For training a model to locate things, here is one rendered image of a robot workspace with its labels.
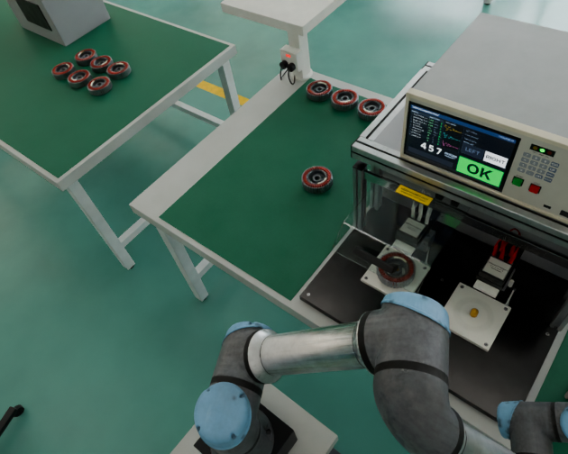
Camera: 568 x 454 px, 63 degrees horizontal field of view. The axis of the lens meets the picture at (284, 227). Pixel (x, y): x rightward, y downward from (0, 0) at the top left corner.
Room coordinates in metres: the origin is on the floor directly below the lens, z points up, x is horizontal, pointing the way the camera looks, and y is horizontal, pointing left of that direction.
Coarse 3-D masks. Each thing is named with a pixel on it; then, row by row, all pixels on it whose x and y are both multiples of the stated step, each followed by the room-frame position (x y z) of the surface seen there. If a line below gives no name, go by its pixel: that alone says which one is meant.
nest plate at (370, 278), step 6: (366, 276) 0.71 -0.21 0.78; (372, 276) 0.71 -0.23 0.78; (366, 282) 0.69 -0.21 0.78; (372, 282) 0.69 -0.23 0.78; (378, 282) 0.68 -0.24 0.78; (378, 288) 0.66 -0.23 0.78; (384, 288) 0.66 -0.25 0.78; (390, 288) 0.65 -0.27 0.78; (396, 288) 0.65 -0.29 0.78; (402, 288) 0.65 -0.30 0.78; (384, 294) 0.65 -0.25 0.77
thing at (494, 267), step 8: (504, 256) 0.62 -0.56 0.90; (520, 256) 0.61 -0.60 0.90; (488, 264) 0.59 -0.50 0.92; (496, 264) 0.59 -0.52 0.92; (504, 264) 0.58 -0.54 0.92; (512, 264) 0.59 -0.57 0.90; (480, 272) 0.58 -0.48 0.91; (488, 272) 0.57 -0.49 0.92; (496, 272) 0.56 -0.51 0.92; (504, 272) 0.56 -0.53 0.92; (480, 280) 0.57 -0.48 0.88; (488, 280) 0.56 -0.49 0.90; (496, 280) 0.55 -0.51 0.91; (504, 280) 0.54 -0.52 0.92; (480, 288) 0.55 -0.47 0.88; (488, 288) 0.54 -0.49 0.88; (496, 288) 0.54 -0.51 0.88
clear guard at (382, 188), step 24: (384, 192) 0.78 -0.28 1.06; (432, 192) 0.75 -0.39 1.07; (360, 216) 0.72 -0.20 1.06; (384, 216) 0.71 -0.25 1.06; (408, 216) 0.69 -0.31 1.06; (432, 216) 0.68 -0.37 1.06; (456, 216) 0.66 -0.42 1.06; (336, 240) 0.69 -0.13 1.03; (360, 240) 0.66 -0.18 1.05; (384, 240) 0.64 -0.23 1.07; (408, 240) 0.62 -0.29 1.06; (432, 240) 0.61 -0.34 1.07; (360, 264) 0.62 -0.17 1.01; (408, 264) 0.56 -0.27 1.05; (408, 288) 0.52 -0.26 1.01
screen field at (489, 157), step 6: (468, 144) 0.73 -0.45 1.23; (462, 150) 0.74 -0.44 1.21; (468, 150) 0.73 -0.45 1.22; (474, 150) 0.72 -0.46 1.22; (480, 150) 0.71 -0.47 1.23; (474, 156) 0.72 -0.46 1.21; (480, 156) 0.71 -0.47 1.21; (486, 156) 0.70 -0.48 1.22; (492, 156) 0.69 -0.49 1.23; (498, 156) 0.68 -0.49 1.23; (492, 162) 0.69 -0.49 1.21; (498, 162) 0.68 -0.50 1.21; (504, 162) 0.67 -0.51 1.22
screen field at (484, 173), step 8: (464, 160) 0.73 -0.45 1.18; (472, 160) 0.72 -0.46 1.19; (456, 168) 0.74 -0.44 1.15; (464, 168) 0.73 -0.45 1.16; (472, 168) 0.71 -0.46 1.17; (480, 168) 0.70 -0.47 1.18; (488, 168) 0.69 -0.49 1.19; (472, 176) 0.71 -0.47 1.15; (480, 176) 0.70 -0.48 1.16; (488, 176) 0.69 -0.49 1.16; (496, 176) 0.67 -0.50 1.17; (496, 184) 0.67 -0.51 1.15
